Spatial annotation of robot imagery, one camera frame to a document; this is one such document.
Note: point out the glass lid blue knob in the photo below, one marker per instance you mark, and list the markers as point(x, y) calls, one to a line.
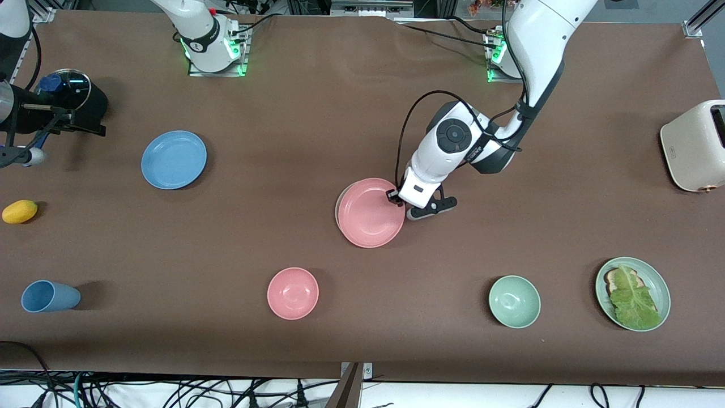
point(73, 85)

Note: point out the beige toaster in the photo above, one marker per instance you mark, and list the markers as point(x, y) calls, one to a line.
point(694, 147)

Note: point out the small green deep bowl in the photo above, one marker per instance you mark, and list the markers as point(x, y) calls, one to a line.
point(514, 302)

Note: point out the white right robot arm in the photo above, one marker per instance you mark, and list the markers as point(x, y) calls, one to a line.
point(201, 31)

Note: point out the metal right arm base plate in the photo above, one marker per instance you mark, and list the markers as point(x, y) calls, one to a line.
point(242, 65)

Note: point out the aluminium post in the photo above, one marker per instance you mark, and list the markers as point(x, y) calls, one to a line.
point(346, 391)

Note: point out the blue shallow bowl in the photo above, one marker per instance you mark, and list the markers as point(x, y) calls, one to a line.
point(174, 160)

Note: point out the aluminium frame profile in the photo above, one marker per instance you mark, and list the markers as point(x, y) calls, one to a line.
point(699, 22)
point(44, 15)

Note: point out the beige shallow bowl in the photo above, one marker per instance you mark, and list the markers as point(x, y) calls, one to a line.
point(338, 212)

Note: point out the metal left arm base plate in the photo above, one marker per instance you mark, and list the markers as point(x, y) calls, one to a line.
point(498, 76)

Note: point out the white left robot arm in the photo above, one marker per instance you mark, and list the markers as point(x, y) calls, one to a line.
point(538, 39)

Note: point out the yellow lemon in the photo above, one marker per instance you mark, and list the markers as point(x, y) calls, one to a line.
point(20, 211)

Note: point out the small pink deep bowl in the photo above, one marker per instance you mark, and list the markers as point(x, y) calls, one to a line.
point(293, 293)

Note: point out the blue plastic cup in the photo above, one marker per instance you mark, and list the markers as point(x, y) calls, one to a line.
point(48, 296)

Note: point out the green lettuce leaf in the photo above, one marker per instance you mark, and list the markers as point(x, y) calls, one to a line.
point(634, 303)

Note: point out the pink shallow bowl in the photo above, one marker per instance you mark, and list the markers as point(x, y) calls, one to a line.
point(369, 214)

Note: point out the metal table bracket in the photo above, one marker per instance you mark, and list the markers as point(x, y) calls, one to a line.
point(368, 371)

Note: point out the toasted bread slice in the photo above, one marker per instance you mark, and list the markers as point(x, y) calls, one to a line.
point(612, 279)

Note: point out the green plate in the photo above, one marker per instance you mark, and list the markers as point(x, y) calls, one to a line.
point(660, 289)

